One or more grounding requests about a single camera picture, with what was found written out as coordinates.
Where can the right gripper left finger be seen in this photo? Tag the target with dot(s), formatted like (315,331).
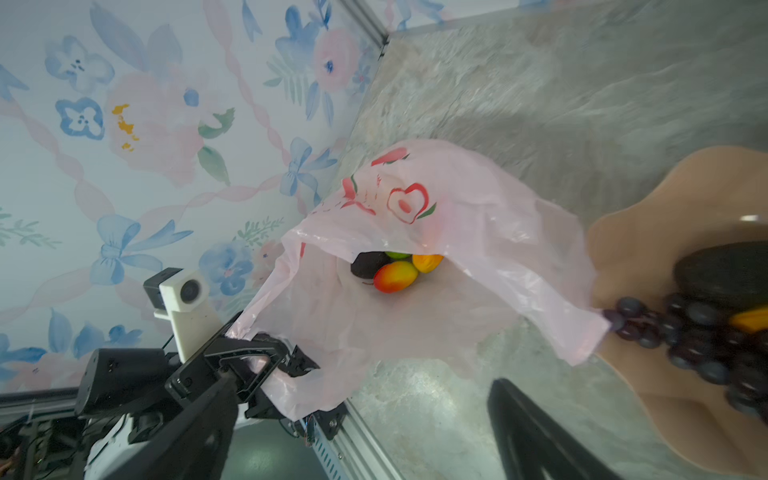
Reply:
(169,441)

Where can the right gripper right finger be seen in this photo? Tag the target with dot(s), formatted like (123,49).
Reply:
(532,445)

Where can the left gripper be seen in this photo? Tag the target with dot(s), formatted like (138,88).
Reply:
(252,362)

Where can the dark avocado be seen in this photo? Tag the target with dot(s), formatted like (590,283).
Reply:
(367,264)
(731,275)

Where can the yellow bell pepper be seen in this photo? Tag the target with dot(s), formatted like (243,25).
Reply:
(425,264)

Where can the pink plastic bag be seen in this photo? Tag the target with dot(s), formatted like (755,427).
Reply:
(422,253)

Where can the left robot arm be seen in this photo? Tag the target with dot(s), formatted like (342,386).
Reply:
(88,400)

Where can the purple grape bunch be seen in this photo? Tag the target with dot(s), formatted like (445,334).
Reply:
(697,337)

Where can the pink fruit plate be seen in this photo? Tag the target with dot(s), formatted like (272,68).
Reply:
(716,196)

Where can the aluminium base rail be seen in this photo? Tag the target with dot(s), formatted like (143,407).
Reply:
(346,447)

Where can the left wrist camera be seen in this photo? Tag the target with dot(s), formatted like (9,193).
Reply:
(181,296)

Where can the left corner aluminium post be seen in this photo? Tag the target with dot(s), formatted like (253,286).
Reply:
(364,16)

